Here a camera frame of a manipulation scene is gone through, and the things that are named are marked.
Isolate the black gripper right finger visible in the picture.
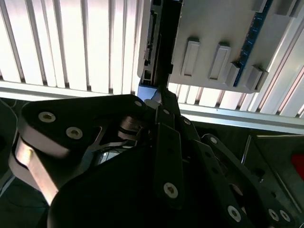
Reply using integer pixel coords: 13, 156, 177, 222
162, 90, 296, 228

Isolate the hard disk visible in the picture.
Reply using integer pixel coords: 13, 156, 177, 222
137, 0, 183, 102

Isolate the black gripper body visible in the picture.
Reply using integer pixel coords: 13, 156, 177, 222
47, 144, 228, 228

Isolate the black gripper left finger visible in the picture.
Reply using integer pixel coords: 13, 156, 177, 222
8, 94, 184, 210

